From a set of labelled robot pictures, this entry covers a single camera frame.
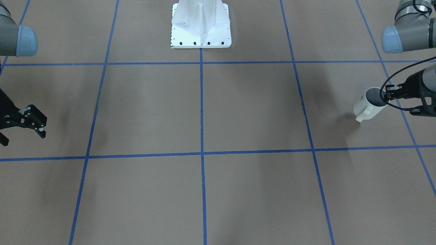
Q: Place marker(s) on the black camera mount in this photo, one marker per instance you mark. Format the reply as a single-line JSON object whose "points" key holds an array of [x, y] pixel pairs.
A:
{"points": [[428, 107]]}

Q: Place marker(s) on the white plastic mug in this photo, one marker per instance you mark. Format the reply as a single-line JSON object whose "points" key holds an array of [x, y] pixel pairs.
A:
{"points": [[369, 104]]}

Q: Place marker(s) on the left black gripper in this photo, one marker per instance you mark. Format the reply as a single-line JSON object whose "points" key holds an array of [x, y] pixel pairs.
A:
{"points": [[415, 85]]}

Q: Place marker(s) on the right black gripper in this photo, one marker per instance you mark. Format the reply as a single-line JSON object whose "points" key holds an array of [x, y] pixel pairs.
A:
{"points": [[7, 109]]}

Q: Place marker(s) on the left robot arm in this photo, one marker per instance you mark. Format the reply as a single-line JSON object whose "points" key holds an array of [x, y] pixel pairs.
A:
{"points": [[413, 30]]}

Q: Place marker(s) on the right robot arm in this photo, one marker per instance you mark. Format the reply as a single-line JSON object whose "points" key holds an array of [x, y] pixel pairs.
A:
{"points": [[18, 41]]}

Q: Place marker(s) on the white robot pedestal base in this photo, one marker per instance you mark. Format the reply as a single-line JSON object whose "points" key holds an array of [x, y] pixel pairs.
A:
{"points": [[200, 24]]}

